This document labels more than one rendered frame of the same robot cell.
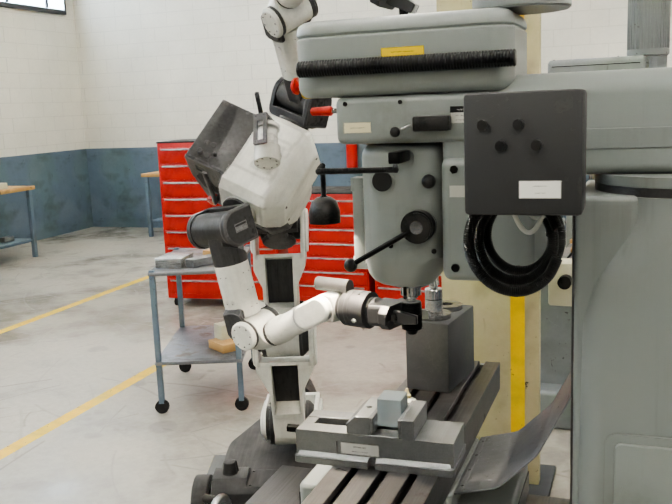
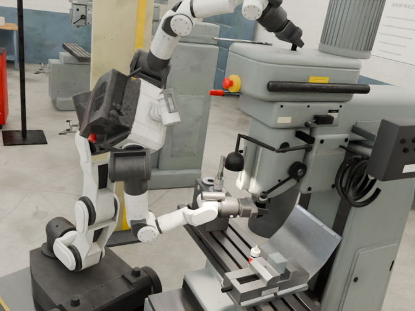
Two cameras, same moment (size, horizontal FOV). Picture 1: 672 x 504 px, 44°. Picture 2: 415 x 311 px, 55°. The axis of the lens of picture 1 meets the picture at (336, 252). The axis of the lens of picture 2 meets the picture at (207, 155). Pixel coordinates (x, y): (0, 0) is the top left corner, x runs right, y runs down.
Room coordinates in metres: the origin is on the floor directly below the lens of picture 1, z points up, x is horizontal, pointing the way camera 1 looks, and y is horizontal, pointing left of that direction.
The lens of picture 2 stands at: (1.11, 1.16, 2.03)
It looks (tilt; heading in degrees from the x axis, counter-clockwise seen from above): 22 degrees down; 309
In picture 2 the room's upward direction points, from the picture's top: 9 degrees clockwise
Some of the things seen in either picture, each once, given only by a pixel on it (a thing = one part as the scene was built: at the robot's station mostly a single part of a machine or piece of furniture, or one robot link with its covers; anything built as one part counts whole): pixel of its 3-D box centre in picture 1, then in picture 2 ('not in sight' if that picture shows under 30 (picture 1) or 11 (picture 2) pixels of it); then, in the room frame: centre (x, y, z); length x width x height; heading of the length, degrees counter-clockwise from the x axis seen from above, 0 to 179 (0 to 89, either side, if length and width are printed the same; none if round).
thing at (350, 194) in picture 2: (517, 236); (353, 176); (1.60, -0.35, 1.45); 0.18 x 0.16 x 0.21; 70
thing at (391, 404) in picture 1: (392, 408); (276, 263); (1.72, -0.11, 1.07); 0.06 x 0.05 x 0.06; 161
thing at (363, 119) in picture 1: (425, 117); (290, 105); (1.86, -0.21, 1.68); 0.34 x 0.24 x 0.10; 70
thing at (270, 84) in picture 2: (402, 63); (321, 87); (1.73, -0.15, 1.79); 0.45 x 0.04 x 0.04; 70
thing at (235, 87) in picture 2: not in sight; (233, 83); (1.96, 0.05, 1.76); 0.06 x 0.02 x 0.06; 160
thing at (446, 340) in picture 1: (440, 343); (211, 202); (2.22, -0.28, 1.06); 0.22 x 0.12 x 0.20; 153
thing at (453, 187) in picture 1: (495, 212); (308, 153); (1.81, -0.35, 1.47); 0.24 x 0.19 x 0.26; 160
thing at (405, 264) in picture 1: (410, 212); (272, 156); (1.88, -0.17, 1.47); 0.21 x 0.19 x 0.32; 160
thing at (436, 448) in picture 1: (379, 431); (267, 276); (1.73, -0.08, 1.01); 0.35 x 0.15 x 0.11; 71
